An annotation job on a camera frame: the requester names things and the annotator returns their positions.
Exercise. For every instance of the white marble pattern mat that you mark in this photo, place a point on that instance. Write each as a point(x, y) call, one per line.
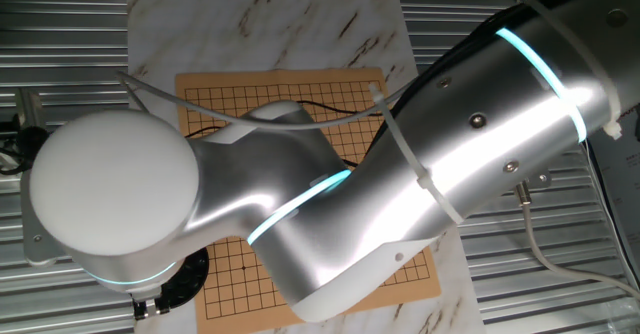
point(250, 4)

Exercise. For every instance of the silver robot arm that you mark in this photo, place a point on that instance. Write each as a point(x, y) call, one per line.
point(115, 184)

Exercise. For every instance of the metal camera stand bracket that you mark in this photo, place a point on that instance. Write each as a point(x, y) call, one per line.
point(7, 164)

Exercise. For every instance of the printed poster sheet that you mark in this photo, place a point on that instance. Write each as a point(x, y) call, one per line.
point(620, 184)

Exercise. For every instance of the black bowl of Go stones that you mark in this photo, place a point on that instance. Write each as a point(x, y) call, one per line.
point(192, 279)

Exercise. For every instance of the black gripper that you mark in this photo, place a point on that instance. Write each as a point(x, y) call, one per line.
point(147, 294)

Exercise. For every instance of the white zip tie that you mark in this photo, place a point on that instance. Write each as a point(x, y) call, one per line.
point(595, 74)
point(400, 139)

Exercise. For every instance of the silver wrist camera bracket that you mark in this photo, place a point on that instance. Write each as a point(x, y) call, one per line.
point(35, 244)

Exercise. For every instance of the wooden go board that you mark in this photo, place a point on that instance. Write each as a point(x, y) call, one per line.
point(235, 274)

